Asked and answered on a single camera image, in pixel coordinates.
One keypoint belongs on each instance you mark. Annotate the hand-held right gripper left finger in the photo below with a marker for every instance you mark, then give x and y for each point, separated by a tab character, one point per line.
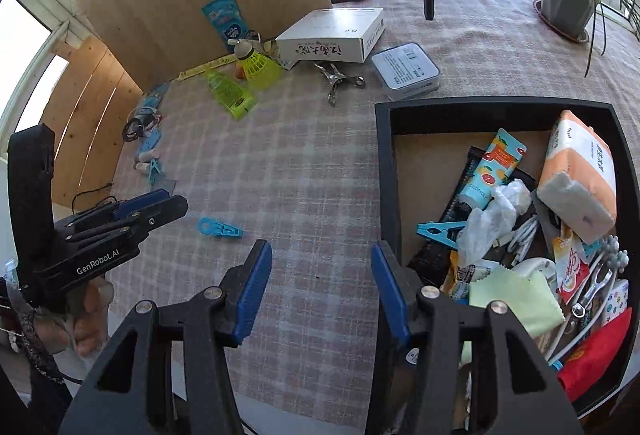
252	290

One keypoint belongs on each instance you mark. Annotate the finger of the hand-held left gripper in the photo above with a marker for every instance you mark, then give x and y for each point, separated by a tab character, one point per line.
142	200
160	212

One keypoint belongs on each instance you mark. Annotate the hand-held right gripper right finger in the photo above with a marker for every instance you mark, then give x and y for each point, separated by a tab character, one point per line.
387	287

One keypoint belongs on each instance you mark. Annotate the black storage box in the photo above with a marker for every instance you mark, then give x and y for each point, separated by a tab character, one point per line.
387	175

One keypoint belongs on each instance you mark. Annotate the grey square case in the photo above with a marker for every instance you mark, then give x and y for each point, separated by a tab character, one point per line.
405	67

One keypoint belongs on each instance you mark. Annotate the white cardboard box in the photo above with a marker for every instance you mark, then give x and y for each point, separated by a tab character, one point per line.
325	27

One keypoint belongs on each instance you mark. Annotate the person's left hand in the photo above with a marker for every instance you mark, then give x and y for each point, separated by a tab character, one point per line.
92	310

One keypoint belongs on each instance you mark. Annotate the light blue clothespin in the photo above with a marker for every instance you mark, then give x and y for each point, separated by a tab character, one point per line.
155	169

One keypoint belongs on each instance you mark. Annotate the black long packet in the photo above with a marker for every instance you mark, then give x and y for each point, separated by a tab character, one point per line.
432	262

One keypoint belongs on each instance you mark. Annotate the yellow snack packet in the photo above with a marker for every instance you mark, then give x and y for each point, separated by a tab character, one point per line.
465	277

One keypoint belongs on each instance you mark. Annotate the wooden slatted panel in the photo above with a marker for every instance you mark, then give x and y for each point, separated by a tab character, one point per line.
85	115

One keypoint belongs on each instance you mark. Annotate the blue flat packet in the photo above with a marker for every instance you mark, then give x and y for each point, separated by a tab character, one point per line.
152	100

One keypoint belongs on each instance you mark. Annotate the white plastic bag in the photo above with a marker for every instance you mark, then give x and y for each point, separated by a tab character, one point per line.
487	220

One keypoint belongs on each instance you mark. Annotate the pale green cloth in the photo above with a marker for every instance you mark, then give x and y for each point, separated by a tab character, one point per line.
515	302

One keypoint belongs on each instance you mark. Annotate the yellow-green packet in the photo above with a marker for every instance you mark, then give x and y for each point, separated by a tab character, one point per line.
231	95

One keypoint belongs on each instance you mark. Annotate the plaid tablecloth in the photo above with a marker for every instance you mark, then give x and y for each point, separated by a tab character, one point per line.
300	155

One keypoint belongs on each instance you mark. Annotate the yellow ruler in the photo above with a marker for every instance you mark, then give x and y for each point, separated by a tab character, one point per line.
205	67

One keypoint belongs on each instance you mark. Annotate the fruit print hand cream tube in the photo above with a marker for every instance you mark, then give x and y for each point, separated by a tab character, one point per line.
492	170

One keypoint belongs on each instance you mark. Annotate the yellow-green shuttlecock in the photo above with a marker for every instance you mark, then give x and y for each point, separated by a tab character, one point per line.
260	67

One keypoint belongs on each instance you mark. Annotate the orange sachet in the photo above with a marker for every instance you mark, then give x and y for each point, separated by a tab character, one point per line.
570	265

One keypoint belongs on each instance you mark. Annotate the blue snack packet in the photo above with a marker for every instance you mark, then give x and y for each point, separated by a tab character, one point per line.
225	17

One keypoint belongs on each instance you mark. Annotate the red packet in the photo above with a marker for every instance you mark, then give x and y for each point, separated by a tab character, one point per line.
597	355

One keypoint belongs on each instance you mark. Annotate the orange tissue pack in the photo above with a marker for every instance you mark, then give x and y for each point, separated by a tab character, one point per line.
580	175

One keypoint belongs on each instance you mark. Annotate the white dotted small box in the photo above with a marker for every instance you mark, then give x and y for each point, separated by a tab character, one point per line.
616	300

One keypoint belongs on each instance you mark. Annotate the brown plant saucer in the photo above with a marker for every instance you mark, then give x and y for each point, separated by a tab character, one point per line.
575	36

